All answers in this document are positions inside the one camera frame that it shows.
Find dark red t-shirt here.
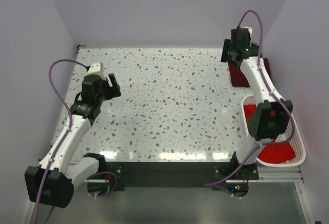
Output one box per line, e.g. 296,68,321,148
227,58,271,88

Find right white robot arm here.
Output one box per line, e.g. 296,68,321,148
221,27,293,179

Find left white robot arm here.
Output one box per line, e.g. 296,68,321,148
24,73,121,208

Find white plastic laundry basket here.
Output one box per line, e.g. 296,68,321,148
241,95,306,167

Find bright red t-shirt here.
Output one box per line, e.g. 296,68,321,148
243,104,296,164

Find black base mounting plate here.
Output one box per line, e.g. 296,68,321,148
76,161,260,192

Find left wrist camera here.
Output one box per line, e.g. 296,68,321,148
87,62,105,79

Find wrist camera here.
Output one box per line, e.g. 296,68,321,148
241,26,253,39
87,62,105,79

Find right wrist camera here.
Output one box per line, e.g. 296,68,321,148
241,26,253,39

